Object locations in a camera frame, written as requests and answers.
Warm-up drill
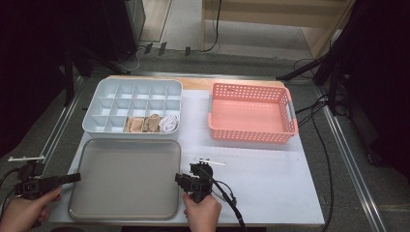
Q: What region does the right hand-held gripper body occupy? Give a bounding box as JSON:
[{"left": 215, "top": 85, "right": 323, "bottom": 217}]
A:
[{"left": 188, "top": 157, "right": 228, "bottom": 205}]

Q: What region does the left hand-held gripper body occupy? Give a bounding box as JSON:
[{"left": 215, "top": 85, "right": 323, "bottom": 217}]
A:
[{"left": 8, "top": 155, "right": 63, "bottom": 201}]

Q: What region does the white sock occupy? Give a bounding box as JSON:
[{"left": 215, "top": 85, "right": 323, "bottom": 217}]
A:
[{"left": 159, "top": 113, "right": 180, "bottom": 133}]

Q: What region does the beige sock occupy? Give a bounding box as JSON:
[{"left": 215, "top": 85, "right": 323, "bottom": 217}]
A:
[{"left": 142, "top": 113, "right": 161, "bottom": 133}]

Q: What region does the pale peach sock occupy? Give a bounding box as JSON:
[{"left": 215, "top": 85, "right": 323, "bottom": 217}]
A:
[{"left": 123, "top": 116, "right": 145, "bottom": 133}]

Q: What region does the pink perforated plastic basket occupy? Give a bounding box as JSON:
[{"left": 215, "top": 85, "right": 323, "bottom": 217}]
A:
[{"left": 207, "top": 81, "right": 299, "bottom": 144}]

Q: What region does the white divided organizer box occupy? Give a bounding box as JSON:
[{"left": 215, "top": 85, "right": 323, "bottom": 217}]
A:
[{"left": 81, "top": 77, "right": 184, "bottom": 141}]

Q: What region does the person's left hand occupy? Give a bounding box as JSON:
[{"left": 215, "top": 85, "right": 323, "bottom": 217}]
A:
[{"left": 0, "top": 186, "right": 63, "bottom": 232}]

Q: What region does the person's right hand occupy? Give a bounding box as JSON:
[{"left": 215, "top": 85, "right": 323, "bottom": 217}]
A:
[{"left": 182, "top": 191, "right": 223, "bottom": 232}]

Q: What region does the metal tray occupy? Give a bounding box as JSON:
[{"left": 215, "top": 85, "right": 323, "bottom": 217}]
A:
[{"left": 68, "top": 138, "right": 182, "bottom": 221}]

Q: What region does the black metal stand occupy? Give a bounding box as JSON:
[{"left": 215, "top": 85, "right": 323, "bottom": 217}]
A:
[
  {"left": 61, "top": 44, "right": 125, "bottom": 107},
  {"left": 276, "top": 32, "right": 347, "bottom": 117}
]

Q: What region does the dark curtain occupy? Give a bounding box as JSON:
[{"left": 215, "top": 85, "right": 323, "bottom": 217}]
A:
[
  {"left": 0, "top": 0, "right": 107, "bottom": 159},
  {"left": 335, "top": 0, "right": 410, "bottom": 182}
]

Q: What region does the black cabinet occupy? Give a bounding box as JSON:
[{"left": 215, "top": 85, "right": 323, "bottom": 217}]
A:
[{"left": 96, "top": 0, "right": 147, "bottom": 64}]

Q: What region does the left hand-held gripper cable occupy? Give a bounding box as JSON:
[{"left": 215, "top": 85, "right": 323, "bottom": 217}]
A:
[{"left": 0, "top": 167, "right": 21, "bottom": 216}]

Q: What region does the hand-held gripper cable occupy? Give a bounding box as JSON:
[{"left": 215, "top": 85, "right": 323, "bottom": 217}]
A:
[
  {"left": 198, "top": 166, "right": 249, "bottom": 232},
  {"left": 0, "top": 167, "right": 21, "bottom": 216}
]

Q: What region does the right hand-held gripper cable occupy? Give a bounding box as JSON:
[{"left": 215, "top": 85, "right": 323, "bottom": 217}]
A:
[{"left": 198, "top": 166, "right": 249, "bottom": 232}]

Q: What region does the metal floor rail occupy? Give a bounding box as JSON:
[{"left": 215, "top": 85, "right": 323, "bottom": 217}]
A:
[
  {"left": 313, "top": 86, "right": 388, "bottom": 232},
  {"left": 0, "top": 76, "right": 85, "bottom": 232}
]

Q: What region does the white floor cable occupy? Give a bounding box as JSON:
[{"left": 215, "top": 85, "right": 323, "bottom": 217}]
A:
[{"left": 114, "top": 47, "right": 142, "bottom": 73}]

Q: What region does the long black floor cable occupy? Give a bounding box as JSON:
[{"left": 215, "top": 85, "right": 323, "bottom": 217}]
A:
[{"left": 308, "top": 112, "right": 337, "bottom": 232}]

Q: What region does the black cable bundle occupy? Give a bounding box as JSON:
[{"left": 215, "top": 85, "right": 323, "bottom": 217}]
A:
[{"left": 293, "top": 57, "right": 337, "bottom": 129}]

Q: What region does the thin black hanging cable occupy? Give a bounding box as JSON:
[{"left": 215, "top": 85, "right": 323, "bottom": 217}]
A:
[{"left": 200, "top": 0, "right": 223, "bottom": 53}]

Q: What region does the light wooden frame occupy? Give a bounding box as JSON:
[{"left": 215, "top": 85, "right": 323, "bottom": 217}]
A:
[{"left": 201, "top": 0, "right": 357, "bottom": 60}]

